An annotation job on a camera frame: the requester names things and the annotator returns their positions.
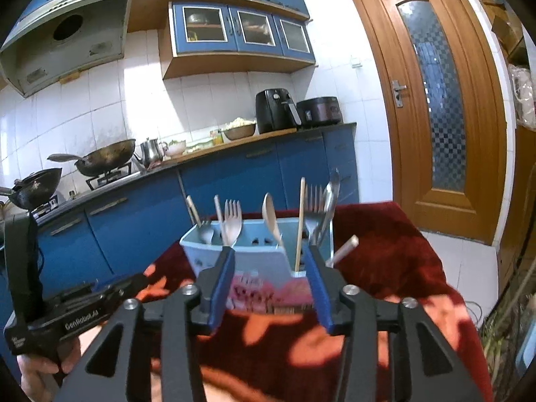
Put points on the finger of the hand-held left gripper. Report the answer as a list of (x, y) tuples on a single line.
[(130, 287)]

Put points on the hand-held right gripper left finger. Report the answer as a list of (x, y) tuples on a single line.
[(220, 293)]

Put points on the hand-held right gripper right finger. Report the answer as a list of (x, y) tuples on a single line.
[(320, 297)]

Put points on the light blue utensil holder box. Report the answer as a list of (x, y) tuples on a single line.
[(259, 266)]

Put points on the silver metal fork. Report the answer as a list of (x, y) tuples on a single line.
[(314, 213), (205, 232)]

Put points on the beige plastic fork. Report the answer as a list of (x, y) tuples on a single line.
[(232, 228)]

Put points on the wooden chopstick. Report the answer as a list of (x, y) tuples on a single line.
[(300, 217), (219, 213), (192, 209)]

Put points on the beige plastic spoon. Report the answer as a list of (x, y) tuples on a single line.
[(270, 213)]

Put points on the silver metal spoon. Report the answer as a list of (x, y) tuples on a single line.
[(333, 188)]

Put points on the person's left hand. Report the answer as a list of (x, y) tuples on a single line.
[(37, 377)]

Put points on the blue lower kitchen cabinets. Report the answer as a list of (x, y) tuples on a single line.
[(138, 217)]

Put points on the red floral printed blanket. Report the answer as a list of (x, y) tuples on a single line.
[(377, 251)]

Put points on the gas stove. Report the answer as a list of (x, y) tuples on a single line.
[(109, 180)]

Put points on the dark blackened wok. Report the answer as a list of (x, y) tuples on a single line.
[(35, 188)]

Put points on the large metal wok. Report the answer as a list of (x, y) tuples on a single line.
[(106, 157)]

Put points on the steel kettle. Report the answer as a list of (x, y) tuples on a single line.
[(150, 153)]

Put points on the floral ceramic bowl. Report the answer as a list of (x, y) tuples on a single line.
[(176, 150)]

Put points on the small yellow jar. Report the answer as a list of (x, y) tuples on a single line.
[(216, 138)]

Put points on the bowl of chopped cabbage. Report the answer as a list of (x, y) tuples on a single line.
[(238, 133)]

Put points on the dark rice cooker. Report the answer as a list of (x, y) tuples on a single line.
[(320, 111)]

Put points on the black air fryer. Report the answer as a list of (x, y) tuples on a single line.
[(272, 109)]

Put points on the grey range hood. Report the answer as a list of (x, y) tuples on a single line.
[(63, 58)]

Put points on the wooden door with glass panel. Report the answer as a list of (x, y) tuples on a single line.
[(377, 50)]

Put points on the white packaged goods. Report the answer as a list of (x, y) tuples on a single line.
[(523, 92)]

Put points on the cardboard box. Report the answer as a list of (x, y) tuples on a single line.
[(504, 29)]

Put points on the white wall switch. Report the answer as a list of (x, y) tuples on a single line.
[(356, 62)]

